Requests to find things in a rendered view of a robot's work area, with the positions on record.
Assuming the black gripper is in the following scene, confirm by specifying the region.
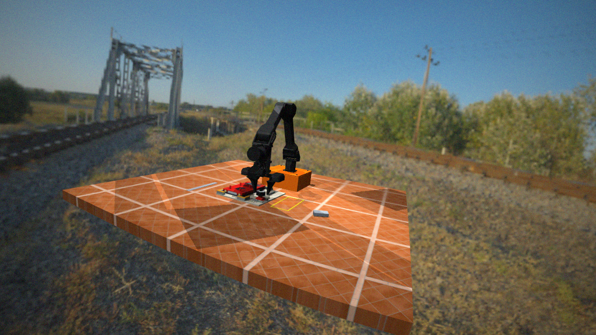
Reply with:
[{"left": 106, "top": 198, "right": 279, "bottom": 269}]
[{"left": 241, "top": 159, "right": 285, "bottom": 195}]

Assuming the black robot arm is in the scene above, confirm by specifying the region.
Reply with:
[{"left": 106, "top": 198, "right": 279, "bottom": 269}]
[{"left": 247, "top": 102, "right": 300, "bottom": 180}]

